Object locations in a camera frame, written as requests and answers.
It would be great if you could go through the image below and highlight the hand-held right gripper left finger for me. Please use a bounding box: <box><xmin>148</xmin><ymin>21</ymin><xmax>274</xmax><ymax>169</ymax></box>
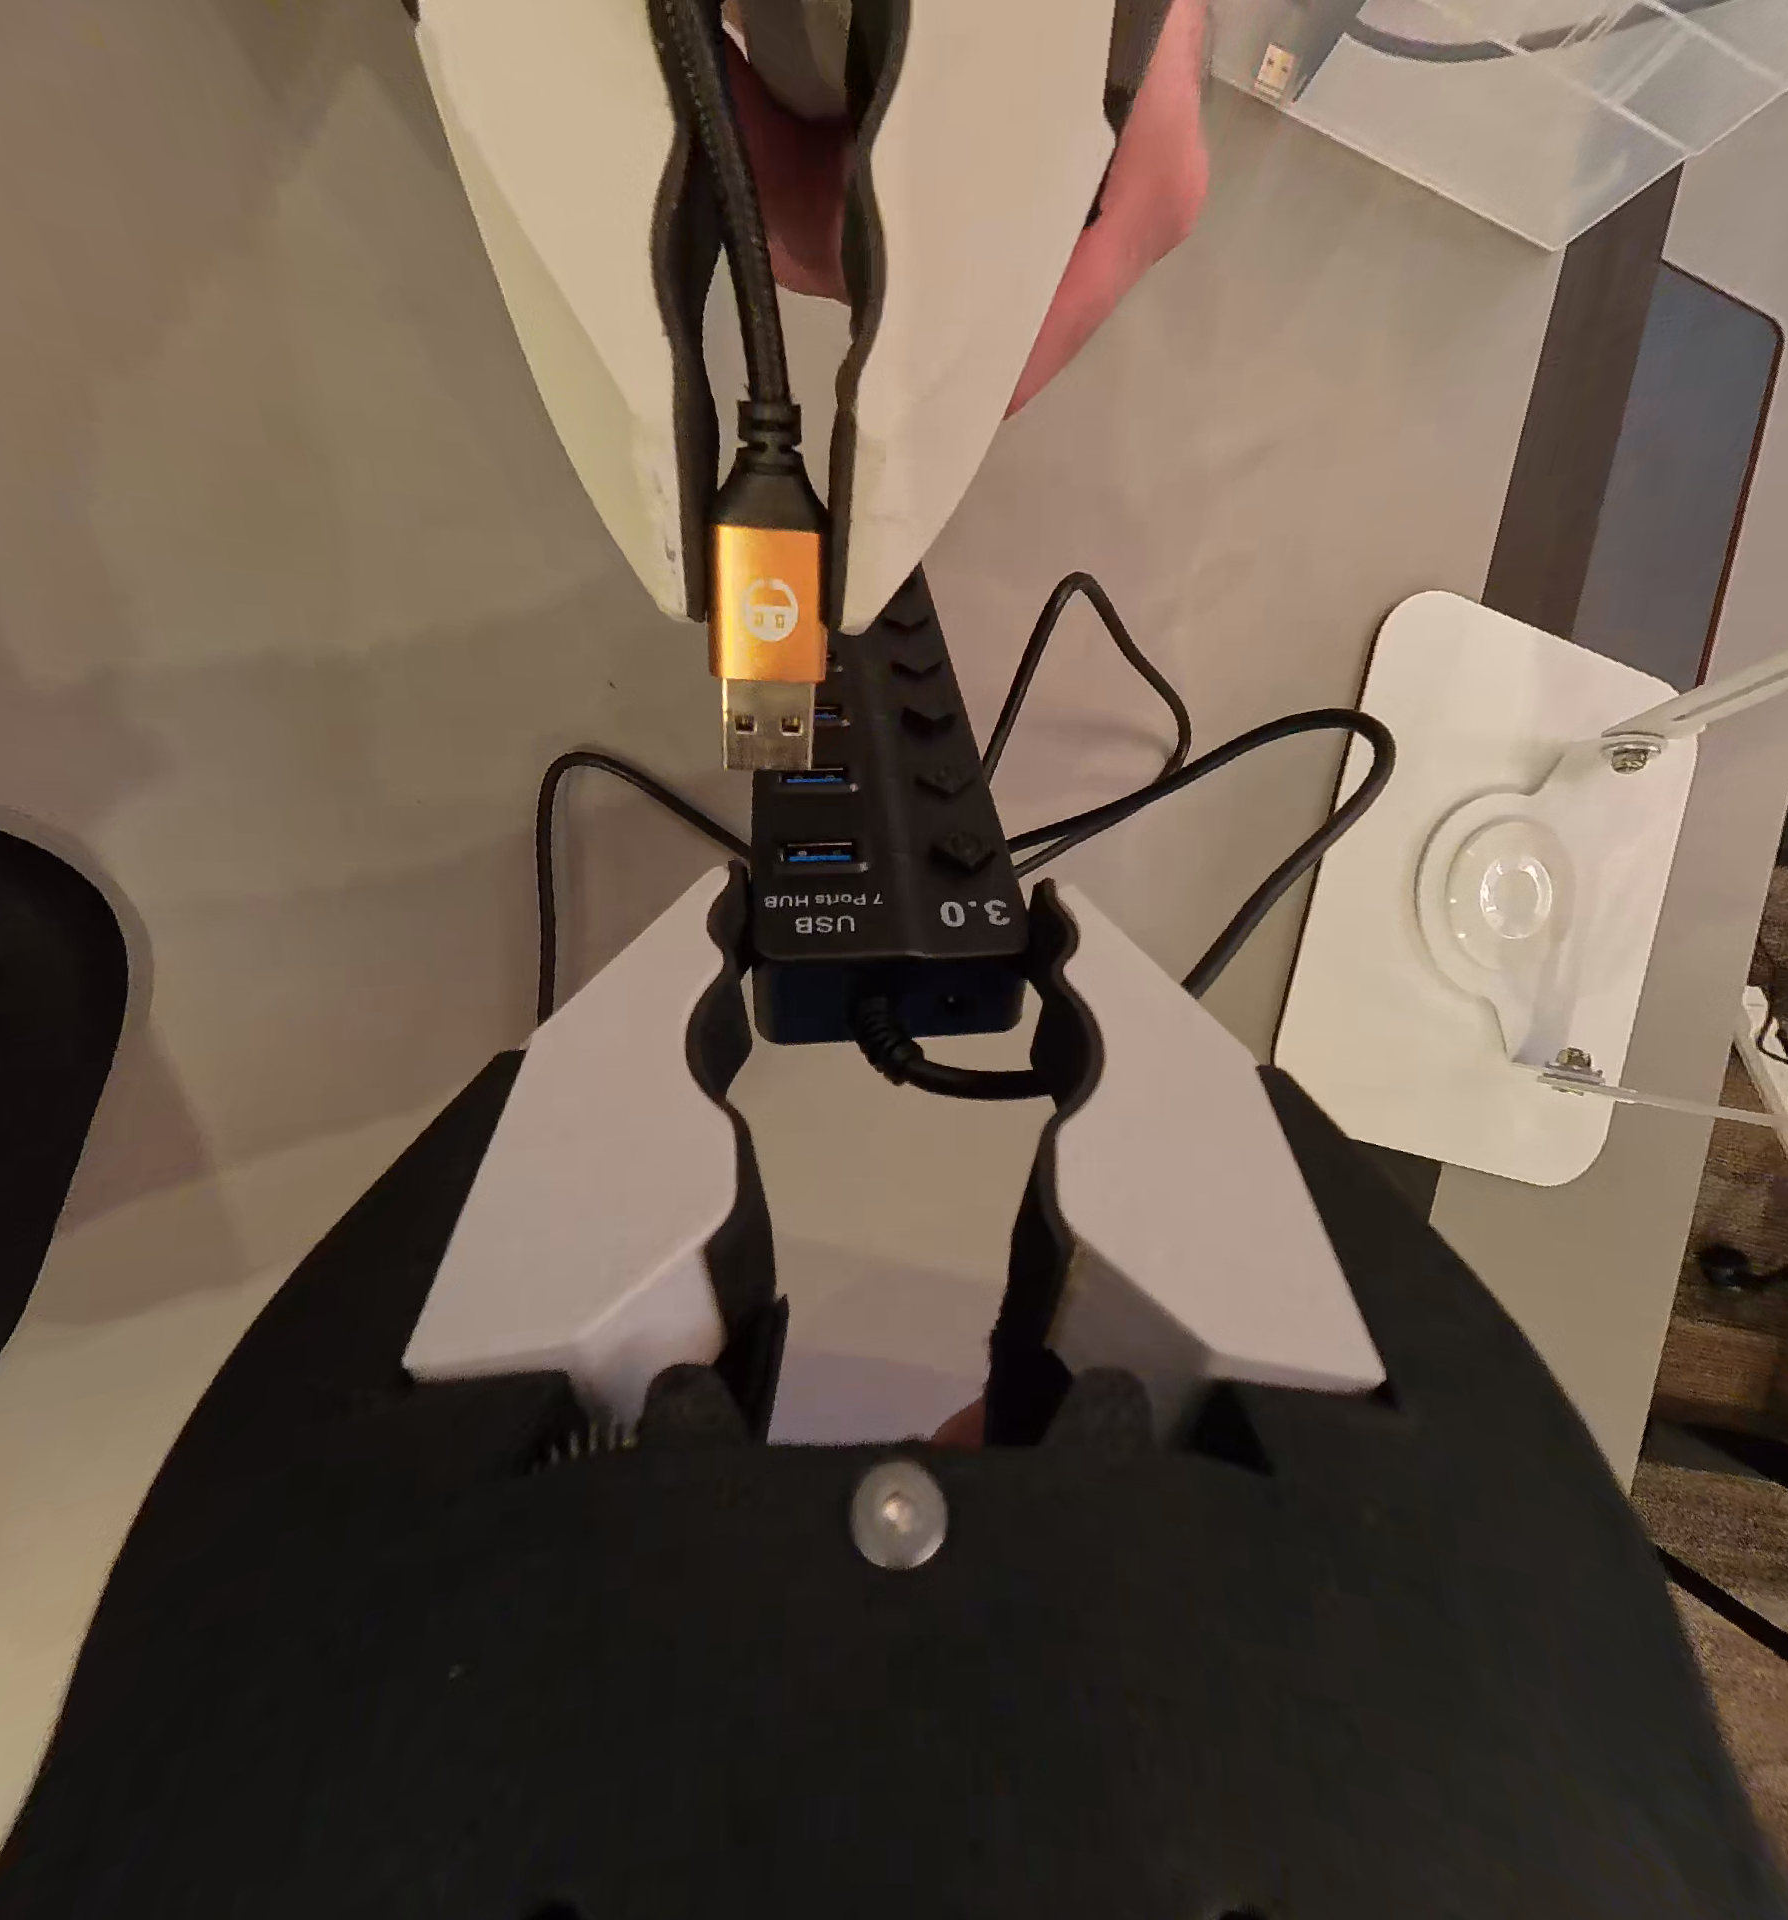
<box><xmin>401</xmin><ymin>861</ymin><xmax>794</xmax><ymax>1445</ymax></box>

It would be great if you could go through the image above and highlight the black mesh pad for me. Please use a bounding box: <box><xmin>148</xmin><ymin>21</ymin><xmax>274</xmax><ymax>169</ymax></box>
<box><xmin>0</xmin><ymin>810</ymin><xmax>131</xmax><ymax>1419</ymax></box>

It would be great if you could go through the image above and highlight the clear plastic bin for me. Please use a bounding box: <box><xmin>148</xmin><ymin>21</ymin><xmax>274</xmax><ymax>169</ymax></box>
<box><xmin>1201</xmin><ymin>0</ymin><xmax>1788</xmax><ymax>249</ymax></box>

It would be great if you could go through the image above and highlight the black hub cable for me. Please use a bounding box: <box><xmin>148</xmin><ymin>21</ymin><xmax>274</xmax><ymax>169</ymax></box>
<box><xmin>538</xmin><ymin>570</ymin><xmax>1398</xmax><ymax>1105</ymax></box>

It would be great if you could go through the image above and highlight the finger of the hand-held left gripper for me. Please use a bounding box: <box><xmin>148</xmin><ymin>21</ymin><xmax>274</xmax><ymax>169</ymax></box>
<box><xmin>830</xmin><ymin>0</ymin><xmax>1121</xmax><ymax>634</ymax></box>
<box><xmin>412</xmin><ymin>0</ymin><xmax>708</xmax><ymax>626</ymax></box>

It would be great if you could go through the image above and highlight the black cable copper plug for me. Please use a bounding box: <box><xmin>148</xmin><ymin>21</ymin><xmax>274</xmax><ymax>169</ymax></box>
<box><xmin>651</xmin><ymin>0</ymin><xmax>837</xmax><ymax>775</ymax></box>

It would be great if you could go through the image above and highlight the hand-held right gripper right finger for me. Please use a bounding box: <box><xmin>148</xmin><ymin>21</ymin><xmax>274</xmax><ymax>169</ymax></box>
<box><xmin>989</xmin><ymin>881</ymin><xmax>1388</xmax><ymax>1445</ymax></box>

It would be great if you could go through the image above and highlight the black multi-port usb hub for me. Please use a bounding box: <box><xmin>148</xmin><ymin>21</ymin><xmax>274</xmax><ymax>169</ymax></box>
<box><xmin>748</xmin><ymin>574</ymin><xmax>1035</xmax><ymax>1046</ymax></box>

